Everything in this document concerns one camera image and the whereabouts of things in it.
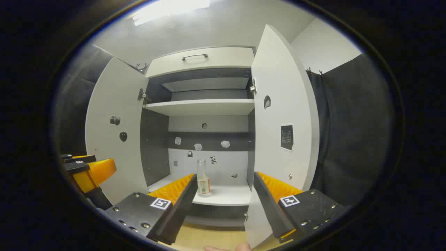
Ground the clear bottle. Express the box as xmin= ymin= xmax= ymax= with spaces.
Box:
xmin=196 ymin=159 xmax=210 ymax=197

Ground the white drawer with handle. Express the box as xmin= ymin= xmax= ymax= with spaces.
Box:
xmin=145 ymin=46 xmax=255 ymax=78

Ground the white cabinet door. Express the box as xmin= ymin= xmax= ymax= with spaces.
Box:
xmin=244 ymin=24 xmax=320 ymax=249
xmin=85 ymin=57 xmax=150 ymax=205

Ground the black backdrop cloth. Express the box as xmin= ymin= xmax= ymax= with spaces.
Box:
xmin=52 ymin=44 xmax=396 ymax=206

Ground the white grey cabinet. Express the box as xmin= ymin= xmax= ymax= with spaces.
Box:
xmin=139 ymin=45 xmax=256 ymax=230

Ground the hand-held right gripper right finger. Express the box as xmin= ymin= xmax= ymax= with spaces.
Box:
xmin=253 ymin=172 xmax=347 ymax=243

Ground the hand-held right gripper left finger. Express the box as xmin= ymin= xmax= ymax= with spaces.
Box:
xmin=105 ymin=173 xmax=198 ymax=245

